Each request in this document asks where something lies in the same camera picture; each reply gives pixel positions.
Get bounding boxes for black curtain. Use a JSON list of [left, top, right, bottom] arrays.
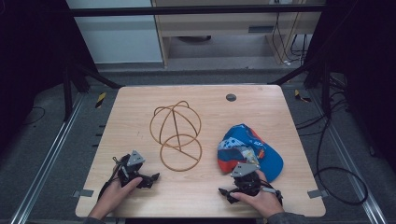
[[303, 0, 396, 175], [0, 0, 98, 153]]

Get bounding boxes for black metal stand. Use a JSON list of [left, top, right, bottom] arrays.
[[268, 57, 332, 118], [62, 59, 125, 123]]

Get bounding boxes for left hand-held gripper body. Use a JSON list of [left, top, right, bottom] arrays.
[[112, 149, 147, 189]]

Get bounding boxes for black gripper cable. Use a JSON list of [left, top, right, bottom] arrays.
[[97, 156, 123, 202]]

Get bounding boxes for black hanging cables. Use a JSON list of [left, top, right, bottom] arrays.
[[271, 12, 310, 67]]

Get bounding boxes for light wooden desk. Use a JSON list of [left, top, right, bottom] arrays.
[[150, 0, 327, 67]]

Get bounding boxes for grey metal table bracket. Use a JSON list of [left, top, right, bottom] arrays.
[[72, 189, 95, 199], [306, 189, 330, 200]]

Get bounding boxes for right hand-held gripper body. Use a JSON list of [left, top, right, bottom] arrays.
[[229, 161, 271, 198]]

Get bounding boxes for blue and red cap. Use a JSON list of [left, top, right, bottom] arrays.
[[216, 123, 285, 183]]

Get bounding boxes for person's left hand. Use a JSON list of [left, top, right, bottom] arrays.
[[88, 176, 144, 220]]

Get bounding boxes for black floor cable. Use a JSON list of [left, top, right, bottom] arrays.
[[294, 90, 370, 207]]

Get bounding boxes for yellow black striped tape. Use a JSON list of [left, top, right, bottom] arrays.
[[293, 89, 312, 104], [94, 91, 107, 109]]

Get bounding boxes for aluminium floor rail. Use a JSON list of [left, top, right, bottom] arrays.
[[8, 92, 86, 224], [307, 90, 389, 224]]

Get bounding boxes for black metal frame bar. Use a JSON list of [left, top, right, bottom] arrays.
[[68, 4, 327, 18]]

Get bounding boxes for person's right hand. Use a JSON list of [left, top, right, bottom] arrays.
[[229, 170, 285, 219]]

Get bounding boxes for brown wire hat stand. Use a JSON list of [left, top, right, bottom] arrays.
[[148, 100, 204, 173]]

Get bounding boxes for white cabinet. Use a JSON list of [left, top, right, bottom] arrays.
[[65, 0, 164, 65]]

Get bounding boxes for grey gripper cable plug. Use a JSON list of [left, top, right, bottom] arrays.
[[262, 186, 284, 206]]

